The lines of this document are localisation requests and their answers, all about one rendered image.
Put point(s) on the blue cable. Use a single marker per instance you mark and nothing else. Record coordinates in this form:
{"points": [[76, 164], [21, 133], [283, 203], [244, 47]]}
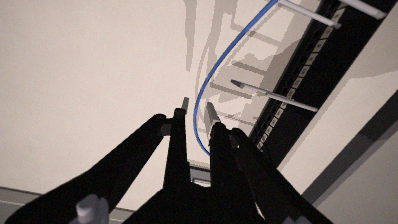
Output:
{"points": [[230, 47]]}

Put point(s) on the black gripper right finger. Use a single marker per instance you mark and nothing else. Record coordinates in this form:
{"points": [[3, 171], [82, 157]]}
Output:
{"points": [[249, 178]]}

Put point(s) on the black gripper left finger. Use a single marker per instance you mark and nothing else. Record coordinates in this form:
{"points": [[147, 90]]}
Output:
{"points": [[90, 197]]}

